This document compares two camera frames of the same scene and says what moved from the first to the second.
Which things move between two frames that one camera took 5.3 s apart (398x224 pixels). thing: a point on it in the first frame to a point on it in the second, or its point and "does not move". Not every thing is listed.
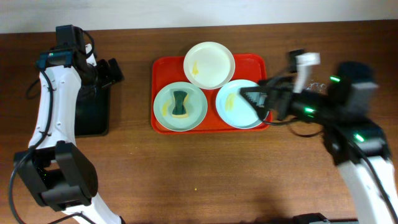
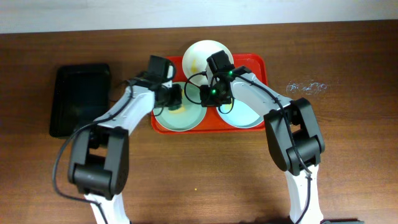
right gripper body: (282, 97) to (213, 96)
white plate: (209, 65) does not move
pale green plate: (180, 106) does not move
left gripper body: (109, 71) to (173, 98)
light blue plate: (233, 107) does not move
